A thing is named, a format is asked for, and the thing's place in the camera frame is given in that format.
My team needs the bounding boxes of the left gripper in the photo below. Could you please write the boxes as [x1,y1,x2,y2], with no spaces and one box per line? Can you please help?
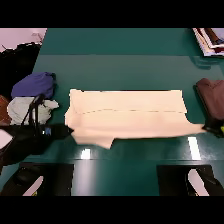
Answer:
[49,123,75,140]

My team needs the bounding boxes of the cream shirt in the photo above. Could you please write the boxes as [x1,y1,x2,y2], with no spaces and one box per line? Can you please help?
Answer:
[64,88,207,150]

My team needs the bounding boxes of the pale grey garment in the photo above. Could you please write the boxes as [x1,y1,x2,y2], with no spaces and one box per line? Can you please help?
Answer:
[6,96,60,126]

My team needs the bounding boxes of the blue garment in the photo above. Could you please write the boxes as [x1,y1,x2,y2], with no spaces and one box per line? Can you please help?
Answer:
[10,71,58,100]

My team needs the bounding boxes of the black garment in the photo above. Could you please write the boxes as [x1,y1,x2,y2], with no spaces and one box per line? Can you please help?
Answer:
[0,42,42,100]

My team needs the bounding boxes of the dark brown garment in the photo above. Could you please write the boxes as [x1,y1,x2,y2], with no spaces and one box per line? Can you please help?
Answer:
[193,77,224,122]

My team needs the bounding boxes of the heap of clothes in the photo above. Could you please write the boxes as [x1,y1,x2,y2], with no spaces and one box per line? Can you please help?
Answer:
[192,27,224,58]

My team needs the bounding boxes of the black cable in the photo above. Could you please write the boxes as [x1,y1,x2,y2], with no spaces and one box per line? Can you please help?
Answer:
[20,94,46,127]

